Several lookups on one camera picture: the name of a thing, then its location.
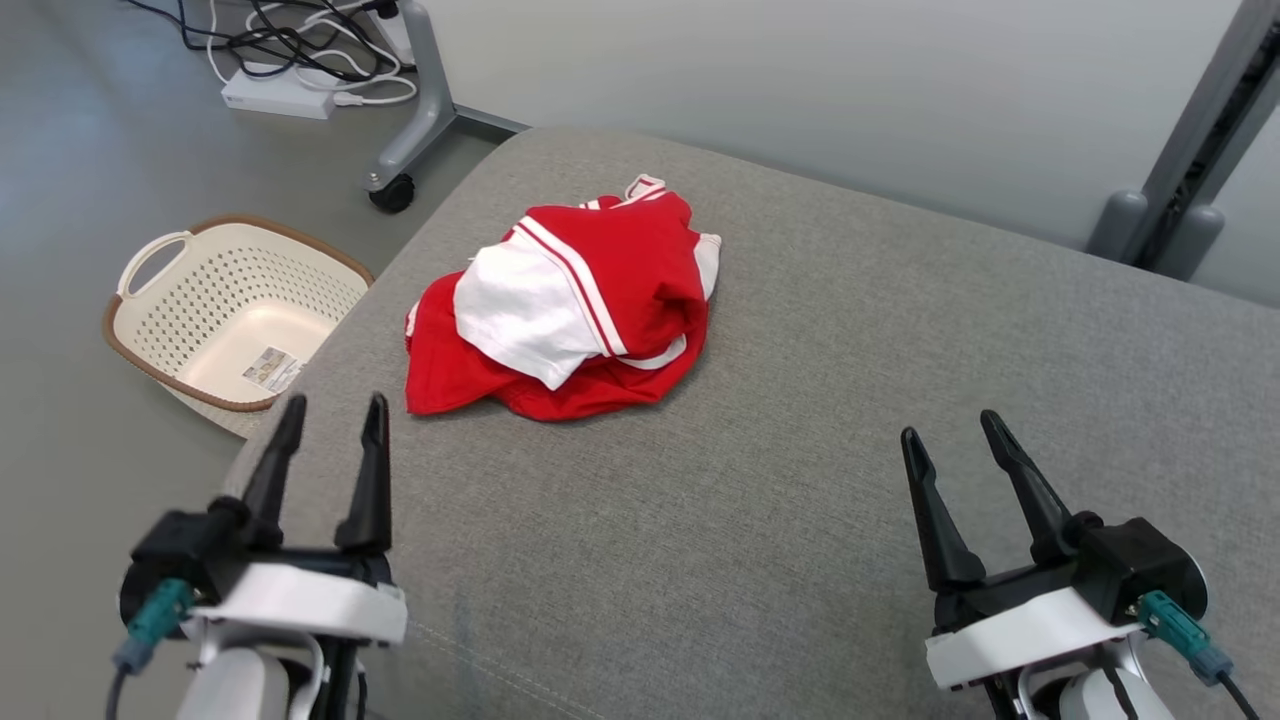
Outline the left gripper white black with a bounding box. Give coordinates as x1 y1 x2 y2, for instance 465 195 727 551
188 393 408 646

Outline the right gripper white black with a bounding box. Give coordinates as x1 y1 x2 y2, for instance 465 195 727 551
900 409 1141 691

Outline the red shorts white stripe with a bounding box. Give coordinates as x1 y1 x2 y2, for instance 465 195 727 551
404 270 711 421

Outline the red basketball jersey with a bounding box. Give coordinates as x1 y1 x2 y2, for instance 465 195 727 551
455 175 723 391

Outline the cream laundry basket brown rim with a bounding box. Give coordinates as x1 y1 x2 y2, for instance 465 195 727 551
103 214 376 441

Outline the white power strip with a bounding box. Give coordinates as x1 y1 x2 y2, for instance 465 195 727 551
221 65 337 121

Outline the grey wheeled stand leg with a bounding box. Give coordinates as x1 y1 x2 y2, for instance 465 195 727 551
362 0 531 213

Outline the right arm cable teal plug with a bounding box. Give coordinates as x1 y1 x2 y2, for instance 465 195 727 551
1138 590 1263 720

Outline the arm cable teal plug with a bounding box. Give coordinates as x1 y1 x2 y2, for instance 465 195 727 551
105 578 196 720
1138 590 1263 720

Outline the left arm cable teal plug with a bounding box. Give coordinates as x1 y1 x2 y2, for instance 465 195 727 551
105 578 196 720

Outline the grey wall rail post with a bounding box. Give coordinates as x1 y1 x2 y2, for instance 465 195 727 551
1087 0 1280 281

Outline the black cable tangle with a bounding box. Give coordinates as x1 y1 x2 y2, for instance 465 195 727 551
125 0 416 86

